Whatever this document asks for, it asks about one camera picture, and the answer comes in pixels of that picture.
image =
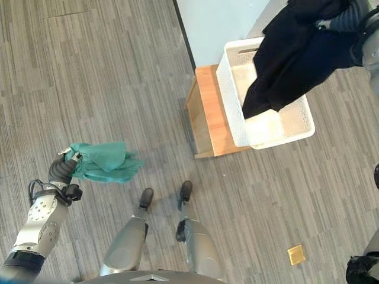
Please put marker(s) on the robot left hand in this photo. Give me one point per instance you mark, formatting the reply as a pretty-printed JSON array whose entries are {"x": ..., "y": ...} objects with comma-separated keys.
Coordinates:
[{"x": 60, "y": 171}]

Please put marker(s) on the green cloth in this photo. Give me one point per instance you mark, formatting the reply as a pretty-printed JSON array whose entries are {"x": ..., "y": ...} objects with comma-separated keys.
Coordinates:
[{"x": 109, "y": 165}]

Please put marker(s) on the black garment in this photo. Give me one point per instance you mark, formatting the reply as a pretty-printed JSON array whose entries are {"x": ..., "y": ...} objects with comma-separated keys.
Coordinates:
[{"x": 299, "y": 59}]

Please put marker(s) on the white perforated laundry basket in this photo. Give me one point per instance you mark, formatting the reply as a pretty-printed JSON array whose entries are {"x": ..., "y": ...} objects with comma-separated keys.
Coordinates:
[{"x": 237, "y": 97}]

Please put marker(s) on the grey robot torso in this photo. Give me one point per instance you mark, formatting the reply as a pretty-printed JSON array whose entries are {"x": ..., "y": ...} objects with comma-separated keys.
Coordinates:
[{"x": 148, "y": 278}]

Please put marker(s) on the silver robot right leg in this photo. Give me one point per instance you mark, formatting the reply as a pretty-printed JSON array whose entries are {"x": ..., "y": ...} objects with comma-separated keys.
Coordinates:
[{"x": 198, "y": 245}]

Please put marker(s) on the wooden stool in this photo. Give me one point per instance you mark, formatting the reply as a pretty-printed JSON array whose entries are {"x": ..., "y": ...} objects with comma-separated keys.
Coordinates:
[{"x": 208, "y": 118}]

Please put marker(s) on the small gold square packet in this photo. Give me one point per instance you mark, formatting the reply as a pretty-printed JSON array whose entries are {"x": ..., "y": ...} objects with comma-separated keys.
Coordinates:
[{"x": 297, "y": 254}]

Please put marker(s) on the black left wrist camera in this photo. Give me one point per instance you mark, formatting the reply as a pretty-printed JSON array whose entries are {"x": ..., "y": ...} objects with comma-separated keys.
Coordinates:
[{"x": 74, "y": 193}]

